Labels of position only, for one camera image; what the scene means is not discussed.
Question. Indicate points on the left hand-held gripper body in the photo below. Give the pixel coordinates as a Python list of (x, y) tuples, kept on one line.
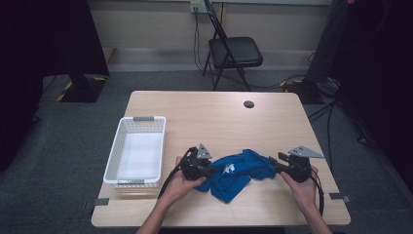
[(195, 165)]

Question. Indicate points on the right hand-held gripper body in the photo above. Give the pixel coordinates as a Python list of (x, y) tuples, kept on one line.
[(298, 164)]

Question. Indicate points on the blue t-shirt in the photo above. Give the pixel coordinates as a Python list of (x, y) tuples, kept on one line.
[(233, 175)]

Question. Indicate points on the person's left hand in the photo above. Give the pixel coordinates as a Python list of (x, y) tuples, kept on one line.
[(181, 188)]

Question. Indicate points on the person's right hand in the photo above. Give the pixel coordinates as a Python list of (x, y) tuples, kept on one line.
[(300, 191)]

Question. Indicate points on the grey tape strip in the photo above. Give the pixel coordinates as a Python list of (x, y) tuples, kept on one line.
[(339, 196), (101, 201)]

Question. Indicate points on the white plastic basket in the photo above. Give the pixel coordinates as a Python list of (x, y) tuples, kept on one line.
[(138, 152)]

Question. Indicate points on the black round table grommet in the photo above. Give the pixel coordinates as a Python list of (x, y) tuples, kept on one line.
[(249, 104)]

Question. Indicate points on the black box with yellow tape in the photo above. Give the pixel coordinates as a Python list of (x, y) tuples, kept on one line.
[(303, 91)]

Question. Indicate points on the black folding chair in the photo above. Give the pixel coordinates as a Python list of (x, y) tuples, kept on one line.
[(235, 50)]

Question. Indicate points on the grey hanging cloth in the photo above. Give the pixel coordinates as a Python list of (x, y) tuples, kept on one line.
[(328, 42)]

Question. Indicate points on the dark curtain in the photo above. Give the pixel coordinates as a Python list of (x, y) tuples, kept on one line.
[(380, 65)]

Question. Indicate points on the black stand base yellow tape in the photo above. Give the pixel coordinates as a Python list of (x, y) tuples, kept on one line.
[(82, 91)]

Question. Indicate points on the black curtain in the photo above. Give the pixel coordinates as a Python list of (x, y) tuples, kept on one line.
[(39, 48)]

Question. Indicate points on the white wall outlet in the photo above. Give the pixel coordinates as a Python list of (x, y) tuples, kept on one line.
[(195, 6)]

